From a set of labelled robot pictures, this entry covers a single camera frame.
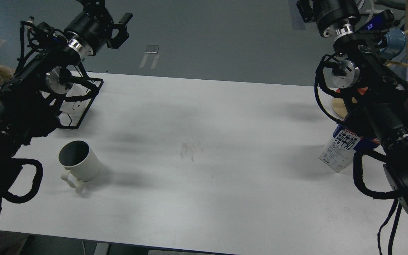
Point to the wooden mug tree stand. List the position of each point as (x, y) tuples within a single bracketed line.
[(400, 62)]

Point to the orange cup on stand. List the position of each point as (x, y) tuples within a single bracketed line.
[(361, 91)]

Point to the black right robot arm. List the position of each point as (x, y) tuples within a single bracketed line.
[(355, 88)]

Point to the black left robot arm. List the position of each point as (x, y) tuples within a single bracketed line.
[(24, 112)]

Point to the black wire cup rack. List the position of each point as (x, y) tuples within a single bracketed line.
[(91, 85)]

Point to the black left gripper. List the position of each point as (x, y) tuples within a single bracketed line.
[(94, 27)]

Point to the white ribbed mug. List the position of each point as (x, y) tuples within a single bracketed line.
[(80, 164)]

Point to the white cup front in rack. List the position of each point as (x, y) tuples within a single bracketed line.
[(57, 98)]

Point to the blue white milk carton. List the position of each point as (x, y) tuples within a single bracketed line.
[(339, 151)]

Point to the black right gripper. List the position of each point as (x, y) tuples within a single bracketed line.
[(329, 15)]

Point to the metal floor plate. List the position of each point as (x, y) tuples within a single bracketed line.
[(152, 49)]

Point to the blue cup on stand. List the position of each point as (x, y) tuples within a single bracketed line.
[(392, 44)]

